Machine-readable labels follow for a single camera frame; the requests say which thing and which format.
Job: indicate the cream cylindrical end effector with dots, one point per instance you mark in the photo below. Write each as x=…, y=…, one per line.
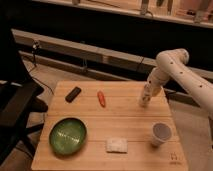
x=146, y=96

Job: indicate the small clear plastic bottle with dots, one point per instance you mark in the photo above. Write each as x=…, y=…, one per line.
x=140, y=101

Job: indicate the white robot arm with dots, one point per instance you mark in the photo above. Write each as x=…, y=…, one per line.
x=171, y=64

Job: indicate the white paper cup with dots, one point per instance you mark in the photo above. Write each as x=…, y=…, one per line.
x=161, y=133

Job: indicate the orange carrot toy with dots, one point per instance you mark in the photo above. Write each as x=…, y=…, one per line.
x=101, y=98

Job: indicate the white folded cloth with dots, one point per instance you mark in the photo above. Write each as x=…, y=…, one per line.
x=116, y=145

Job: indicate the black rectangular block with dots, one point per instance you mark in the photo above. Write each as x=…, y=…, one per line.
x=73, y=94

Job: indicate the green round bowl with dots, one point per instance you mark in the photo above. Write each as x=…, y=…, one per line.
x=67, y=136

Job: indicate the black office chair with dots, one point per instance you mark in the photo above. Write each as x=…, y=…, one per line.
x=18, y=97

